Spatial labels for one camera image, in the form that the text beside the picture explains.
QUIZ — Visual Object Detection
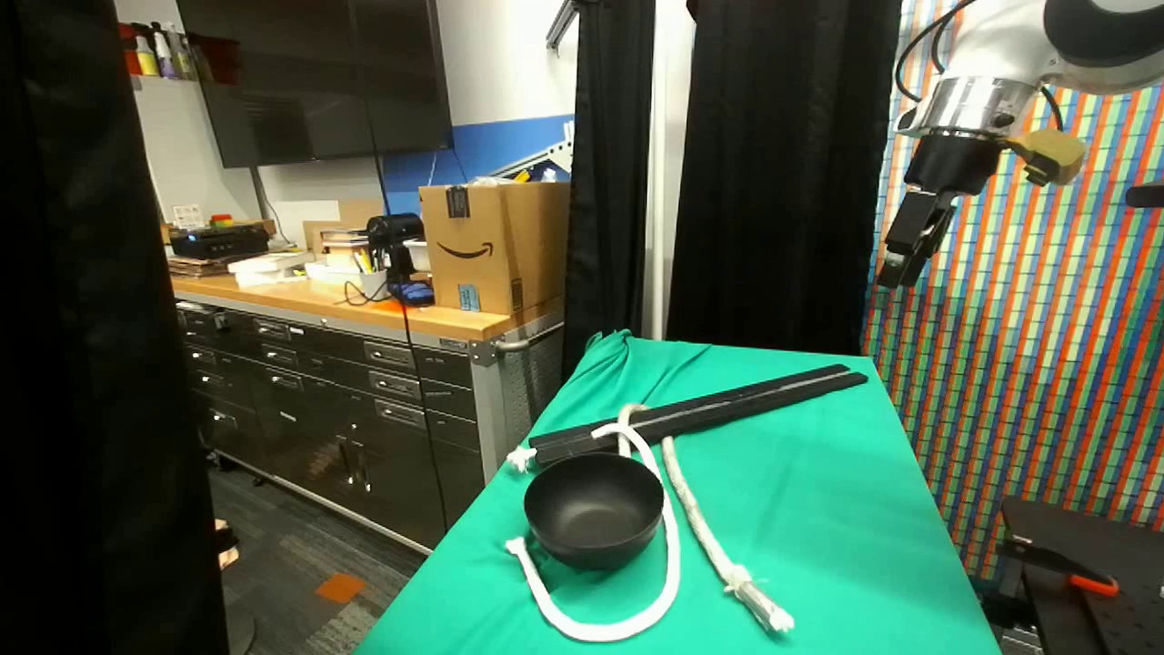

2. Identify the black orange clamp tool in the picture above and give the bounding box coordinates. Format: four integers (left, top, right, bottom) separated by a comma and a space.
997, 536, 1119, 602

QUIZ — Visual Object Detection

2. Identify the wall-mounted black monitor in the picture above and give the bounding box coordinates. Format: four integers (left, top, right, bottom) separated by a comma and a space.
175, 0, 451, 166

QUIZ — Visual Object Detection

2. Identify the green tablecloth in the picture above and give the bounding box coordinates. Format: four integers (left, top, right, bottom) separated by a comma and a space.
357, 356, 1002, 655

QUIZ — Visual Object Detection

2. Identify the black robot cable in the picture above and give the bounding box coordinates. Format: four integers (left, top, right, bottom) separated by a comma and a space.
890, 0, 984, 111

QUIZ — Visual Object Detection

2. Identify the black curtain right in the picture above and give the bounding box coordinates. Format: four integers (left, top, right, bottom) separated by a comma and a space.
668, 0, 904, 354

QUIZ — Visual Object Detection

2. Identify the black bowl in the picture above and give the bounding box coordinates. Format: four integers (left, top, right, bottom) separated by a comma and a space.
524, 456, 662, 573

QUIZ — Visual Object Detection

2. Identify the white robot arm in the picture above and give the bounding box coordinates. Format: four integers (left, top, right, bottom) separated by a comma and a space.
877, 0, 1164, 286

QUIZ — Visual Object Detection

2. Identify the wooden-top drawer workbench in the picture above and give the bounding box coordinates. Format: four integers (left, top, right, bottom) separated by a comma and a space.
175, 277, 561, 553

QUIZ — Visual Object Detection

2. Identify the black curtain left foreground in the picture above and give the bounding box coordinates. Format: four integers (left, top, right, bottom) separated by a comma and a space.
0, 0, 231, 655

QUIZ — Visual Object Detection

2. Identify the cardboard Amazon box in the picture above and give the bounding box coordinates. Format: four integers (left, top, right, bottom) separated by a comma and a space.
421, 183, 573, 320

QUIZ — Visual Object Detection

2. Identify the black curtain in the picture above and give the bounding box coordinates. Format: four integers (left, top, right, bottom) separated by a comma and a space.
668, 0, 904, 354
564, 0, 655, 367

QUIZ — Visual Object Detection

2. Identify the long black bar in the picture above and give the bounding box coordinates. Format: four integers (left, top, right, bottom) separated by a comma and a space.
507, 364, 865, 468

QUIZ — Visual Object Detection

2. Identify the white rope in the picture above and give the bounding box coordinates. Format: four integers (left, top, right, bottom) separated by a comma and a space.
502, 402, 799, 649

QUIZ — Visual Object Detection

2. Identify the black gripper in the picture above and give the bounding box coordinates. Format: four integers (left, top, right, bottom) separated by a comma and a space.
877, 135, 1004, 286

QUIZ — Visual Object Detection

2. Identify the black breadboard table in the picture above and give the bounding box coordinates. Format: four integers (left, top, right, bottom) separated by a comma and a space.
997, 500, 1164, 655

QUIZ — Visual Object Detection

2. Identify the beige wrist camera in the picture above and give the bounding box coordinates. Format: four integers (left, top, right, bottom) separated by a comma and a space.
1015, 132, 1084, 186

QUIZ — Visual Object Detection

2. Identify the black curtain centre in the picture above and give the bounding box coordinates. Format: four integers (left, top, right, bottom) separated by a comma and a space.
564, 0, 655, 367

